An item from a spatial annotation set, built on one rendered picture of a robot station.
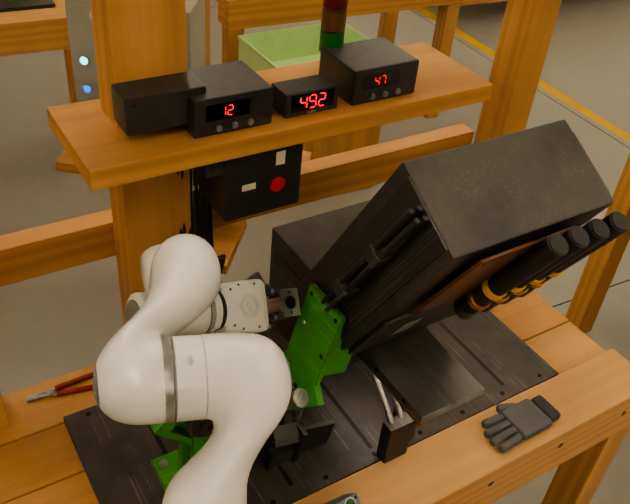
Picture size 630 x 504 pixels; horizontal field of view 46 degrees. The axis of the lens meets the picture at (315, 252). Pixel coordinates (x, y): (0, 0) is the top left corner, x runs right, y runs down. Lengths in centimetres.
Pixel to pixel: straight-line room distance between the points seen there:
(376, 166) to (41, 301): 191
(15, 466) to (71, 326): 161
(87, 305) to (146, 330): 247
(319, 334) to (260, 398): 60
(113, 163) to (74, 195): 274
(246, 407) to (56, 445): 90
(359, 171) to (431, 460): 72
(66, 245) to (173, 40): 50
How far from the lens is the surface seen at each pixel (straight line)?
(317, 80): 149
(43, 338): 324
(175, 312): 91
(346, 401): 175
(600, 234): 128
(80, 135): 139
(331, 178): 184
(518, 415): 179
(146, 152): 133
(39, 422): 177
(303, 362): 151
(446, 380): 152
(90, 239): 162
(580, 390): 194
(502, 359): 194
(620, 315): 373
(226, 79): 141
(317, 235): 164
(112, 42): 134
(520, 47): 194
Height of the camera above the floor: 221
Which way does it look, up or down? 38 degrees down
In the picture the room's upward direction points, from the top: 6 degrees clockwise
